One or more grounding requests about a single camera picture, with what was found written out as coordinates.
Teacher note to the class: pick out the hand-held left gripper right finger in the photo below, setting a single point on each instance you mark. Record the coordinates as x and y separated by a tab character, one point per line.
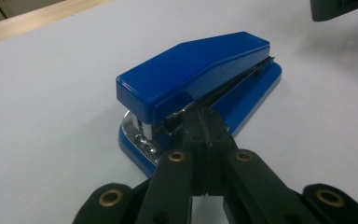
254	186

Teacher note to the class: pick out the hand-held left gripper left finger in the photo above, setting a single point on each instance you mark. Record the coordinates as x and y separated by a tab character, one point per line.
171	186

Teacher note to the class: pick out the blue stapler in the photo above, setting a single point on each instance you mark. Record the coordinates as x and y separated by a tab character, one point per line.
192	68

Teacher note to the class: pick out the white table cover sheet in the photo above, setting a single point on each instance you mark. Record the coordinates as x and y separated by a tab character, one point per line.
43	124

